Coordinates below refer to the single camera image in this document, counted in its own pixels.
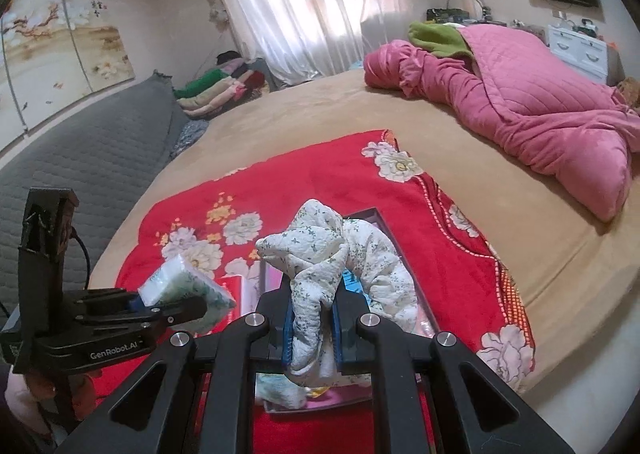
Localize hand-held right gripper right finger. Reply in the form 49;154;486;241
330;284;576;454

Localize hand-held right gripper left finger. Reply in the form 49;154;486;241
55;279;301;454

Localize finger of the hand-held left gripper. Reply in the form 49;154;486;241
72;286;148;315
115;295;209;335

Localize dark tray with pink lining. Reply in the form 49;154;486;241
250;206;442;416

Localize white floral scrunchie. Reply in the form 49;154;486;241
255;199;418;387

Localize person's left hand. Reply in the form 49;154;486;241
5;366;103;435

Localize red floral blanket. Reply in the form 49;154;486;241
90;130;537;454

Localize blue speckled cloth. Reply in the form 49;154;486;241
170;120;207;159

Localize beige bed sheet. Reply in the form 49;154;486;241
87;68;640;435

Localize stack of folded clothes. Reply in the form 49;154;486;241
172;51;273;117

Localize pink quilt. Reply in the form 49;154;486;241
363;24;640;223

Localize green cloth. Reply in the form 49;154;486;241
407;21;473;59

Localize white dresser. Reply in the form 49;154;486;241
546;24;611;82

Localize brown plush toy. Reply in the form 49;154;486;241
615;78;640;110

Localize black cable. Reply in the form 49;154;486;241
70;228;94;291

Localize floral wall painting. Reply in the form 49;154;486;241
0;0;137;145

